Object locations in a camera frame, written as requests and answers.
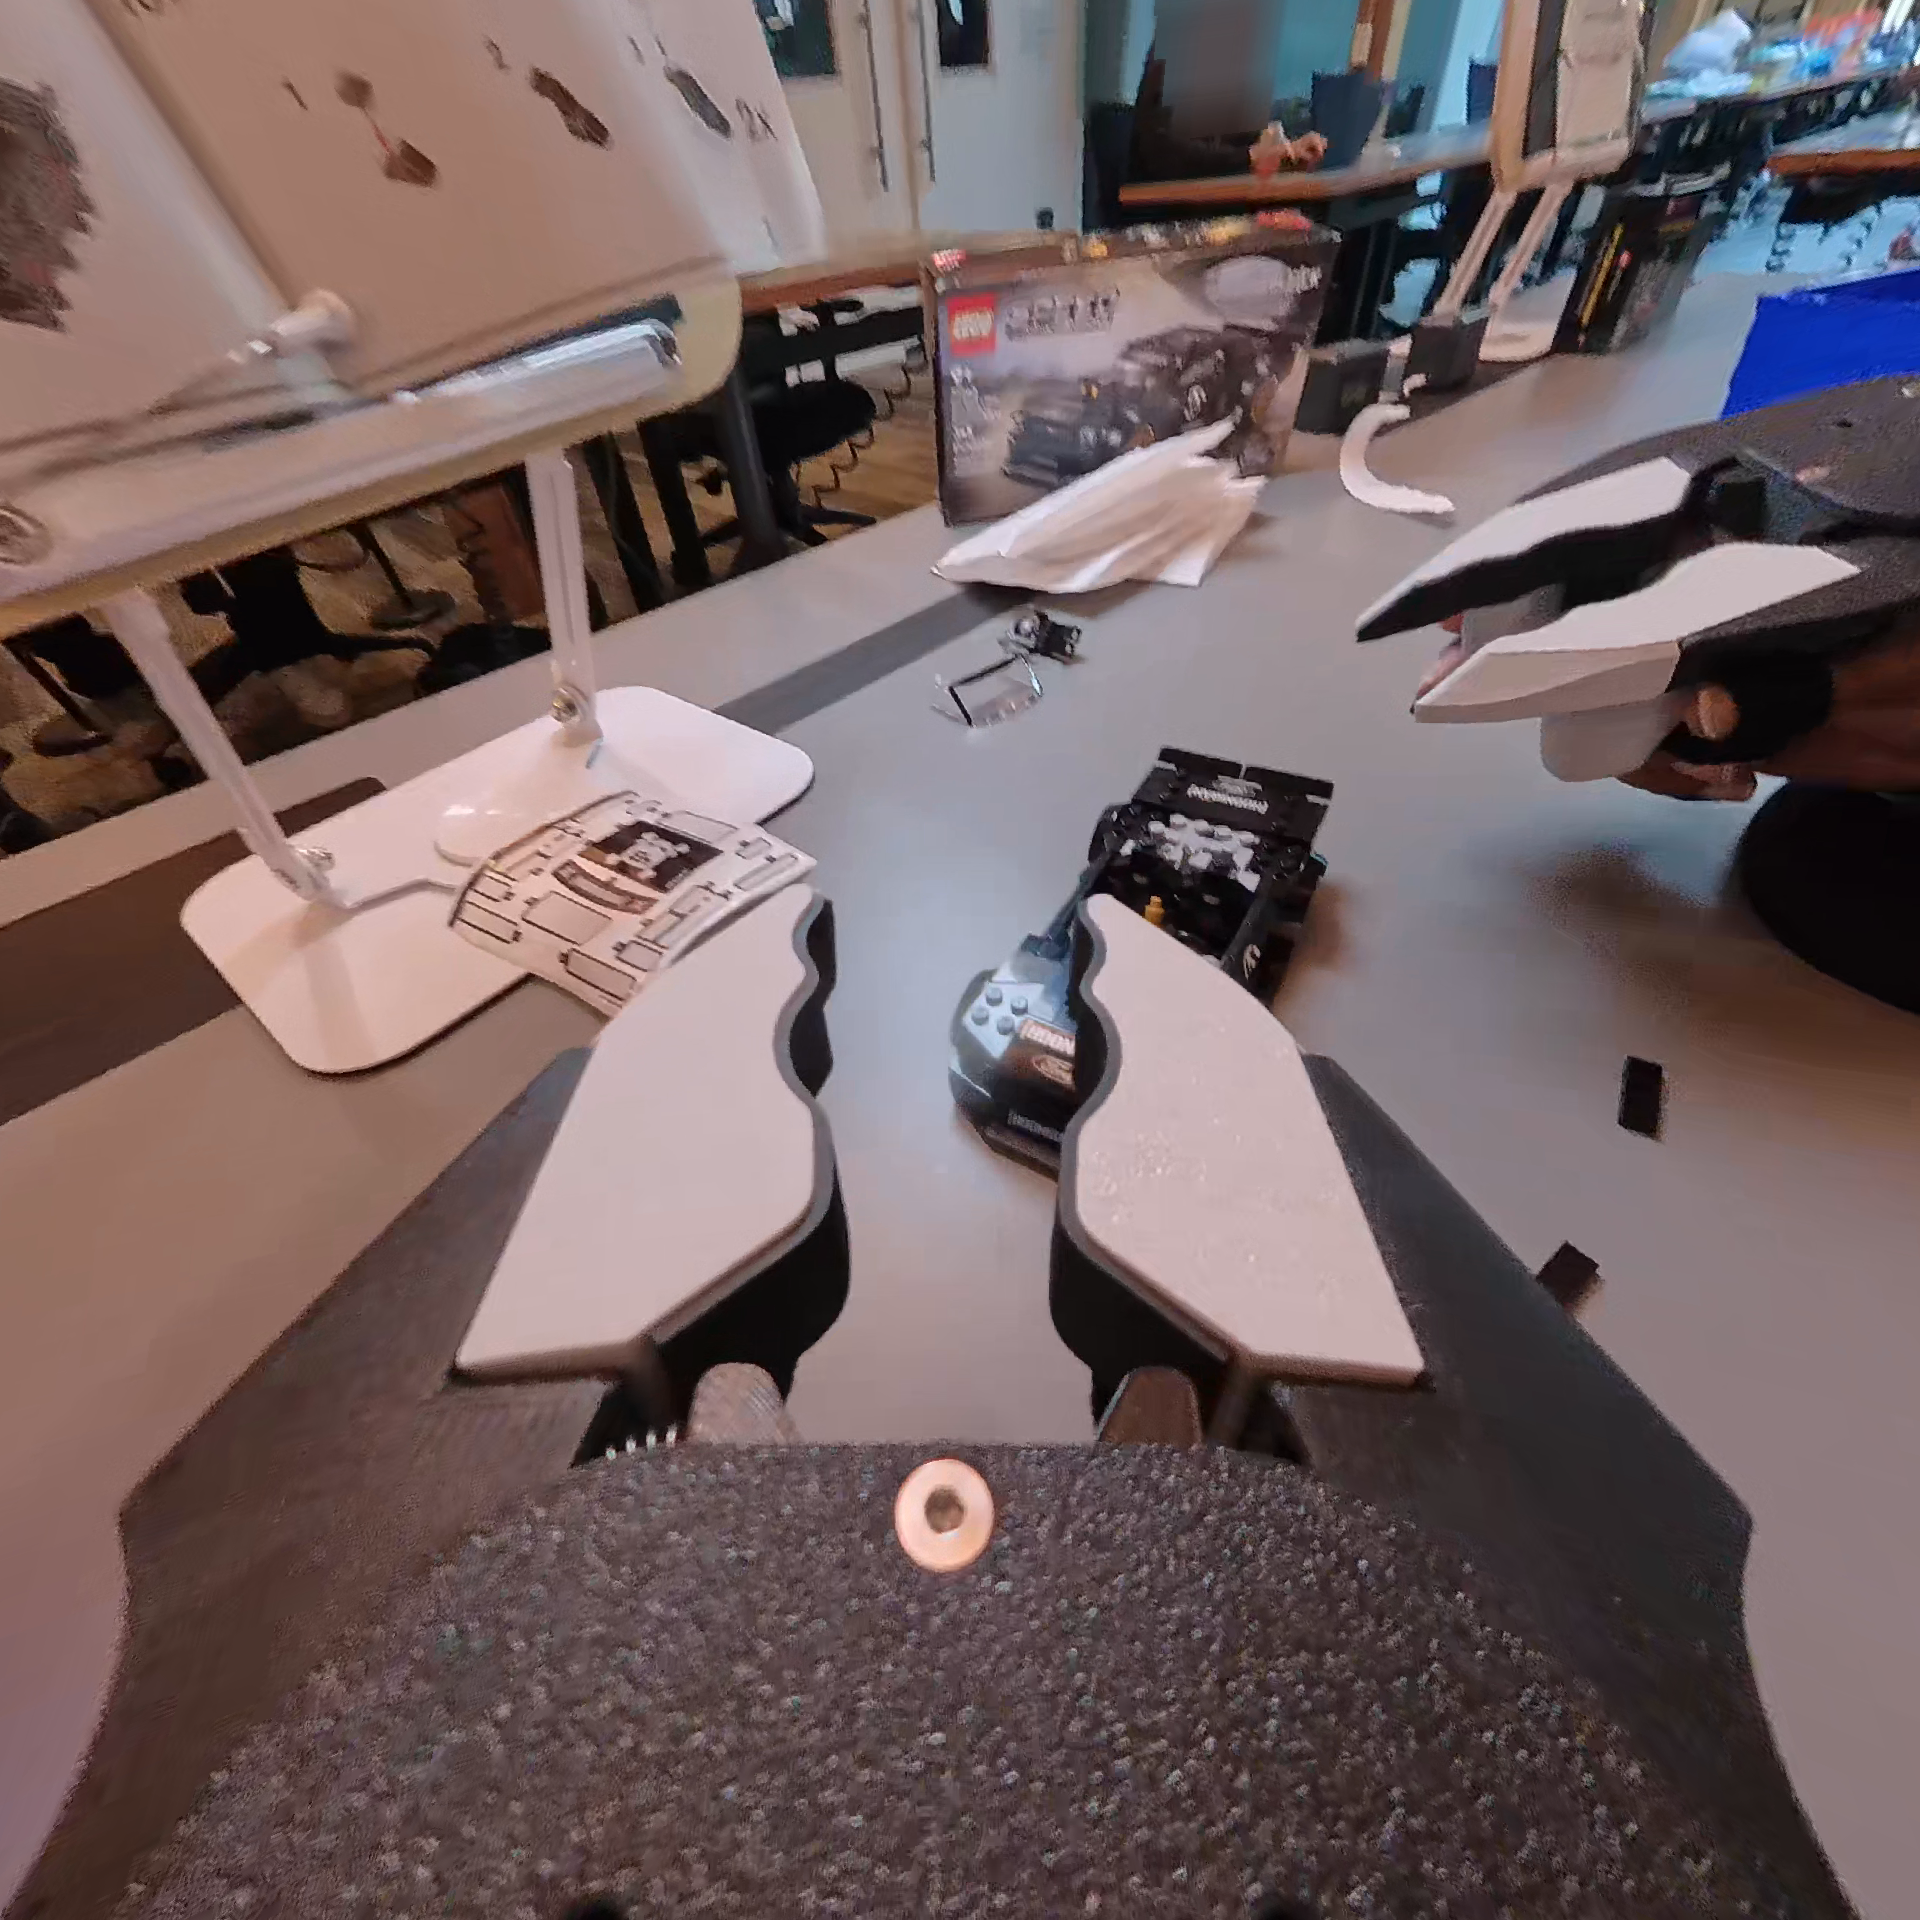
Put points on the small black lego piece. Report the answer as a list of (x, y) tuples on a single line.
[(1051, 637)]

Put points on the white metal stand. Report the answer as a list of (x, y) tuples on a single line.
[(452, 406)]

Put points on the wooden work table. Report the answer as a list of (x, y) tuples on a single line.
[(1316, 175)]

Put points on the person's right hand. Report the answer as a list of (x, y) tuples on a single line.
[(1843, 723)]

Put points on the blue plastic bin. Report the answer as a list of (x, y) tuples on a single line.
[(1831, 336)]

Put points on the lego set box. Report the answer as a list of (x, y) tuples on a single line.
[(1080, 346)]

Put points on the white curved stand foot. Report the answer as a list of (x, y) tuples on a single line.
[(1379, 466)]

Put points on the black lego tile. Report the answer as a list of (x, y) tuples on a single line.
[(1641, 1098), (1571, 1273)]

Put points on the lego instruction booklet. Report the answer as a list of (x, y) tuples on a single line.
[(361, 152)]

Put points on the white sticker sheet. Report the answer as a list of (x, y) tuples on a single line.
[(630, 886)]

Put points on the black mesh pad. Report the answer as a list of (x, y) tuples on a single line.
[(1843, 901)]

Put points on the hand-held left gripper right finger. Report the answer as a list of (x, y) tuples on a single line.
[(1236, 1176)]

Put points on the white paper bags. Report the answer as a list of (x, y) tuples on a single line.
[(1109, 529)]

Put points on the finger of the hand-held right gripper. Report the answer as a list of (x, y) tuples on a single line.
[(1633, 649), (1536, 543)]

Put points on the black office chair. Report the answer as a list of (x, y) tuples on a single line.
[(798, 421)]

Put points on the black lego car model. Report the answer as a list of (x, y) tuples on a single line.
[(1200, 870)]

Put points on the clear lego windshield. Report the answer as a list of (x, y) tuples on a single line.
[(998, 689)]

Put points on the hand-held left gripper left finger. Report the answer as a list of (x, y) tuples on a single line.
[(659, 1170)]

